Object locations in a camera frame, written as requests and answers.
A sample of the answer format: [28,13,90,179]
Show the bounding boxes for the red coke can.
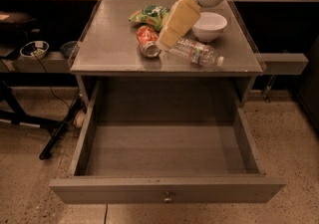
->
[137,25,160,58]

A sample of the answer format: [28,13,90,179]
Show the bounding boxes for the grey cabinet with top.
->
[71,0,263,98]

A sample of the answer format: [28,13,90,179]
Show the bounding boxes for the open grey top drawer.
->
[50,79,285,204]

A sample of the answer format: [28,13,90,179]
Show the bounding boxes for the metal drawer knob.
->
[163,191,172,203]

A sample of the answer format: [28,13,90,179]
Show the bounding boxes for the white ceramic bowl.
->
[192,12,227,43]

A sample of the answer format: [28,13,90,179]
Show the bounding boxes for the green chip bag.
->
[129,5,170,32]

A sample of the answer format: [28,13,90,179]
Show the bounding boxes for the clear plastic water bottle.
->
[168,38,224,66]

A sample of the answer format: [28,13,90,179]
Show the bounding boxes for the dark small bowl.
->
[60,41,78,58]

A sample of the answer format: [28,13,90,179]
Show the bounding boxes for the black stand legs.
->
[0,80,83,160]

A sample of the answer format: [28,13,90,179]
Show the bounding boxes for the white bowl with cables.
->
[20,41,49,60]

